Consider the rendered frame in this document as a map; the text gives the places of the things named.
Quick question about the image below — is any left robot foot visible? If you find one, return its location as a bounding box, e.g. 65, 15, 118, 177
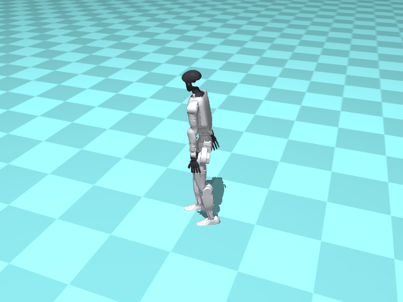
196, 216, 220, 226

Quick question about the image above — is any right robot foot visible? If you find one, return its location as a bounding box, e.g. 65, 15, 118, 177
184, 203, 205, 211

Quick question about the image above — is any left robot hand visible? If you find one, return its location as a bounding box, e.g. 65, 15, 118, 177
188, 152, 201, 173

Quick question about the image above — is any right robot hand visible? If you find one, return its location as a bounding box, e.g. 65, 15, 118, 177
211, 130, 219, 150

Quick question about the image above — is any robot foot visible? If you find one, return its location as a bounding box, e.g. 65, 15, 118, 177
184, 203, 205, 211
196, 216, 220, 226

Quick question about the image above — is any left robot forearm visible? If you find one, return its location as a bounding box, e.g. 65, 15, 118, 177
187, 130, 198, 158

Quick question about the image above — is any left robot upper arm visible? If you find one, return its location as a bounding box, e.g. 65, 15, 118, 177
187, 101, 199, 136

